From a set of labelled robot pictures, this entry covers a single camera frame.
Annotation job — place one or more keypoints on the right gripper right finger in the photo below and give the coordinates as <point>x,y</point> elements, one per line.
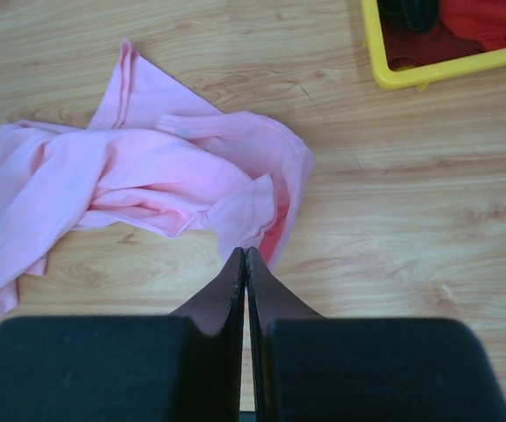
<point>308,367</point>

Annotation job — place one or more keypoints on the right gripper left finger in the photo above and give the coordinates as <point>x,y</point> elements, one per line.
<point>183,366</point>

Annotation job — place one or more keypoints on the pink t shirt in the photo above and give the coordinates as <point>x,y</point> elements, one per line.
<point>156,156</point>

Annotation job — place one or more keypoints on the yellow plastic bin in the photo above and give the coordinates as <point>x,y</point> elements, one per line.
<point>419,77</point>

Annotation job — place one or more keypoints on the black t shirt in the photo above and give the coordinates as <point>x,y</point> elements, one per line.
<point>418,16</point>

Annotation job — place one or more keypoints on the red t shirt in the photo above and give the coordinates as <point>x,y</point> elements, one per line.
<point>464,28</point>

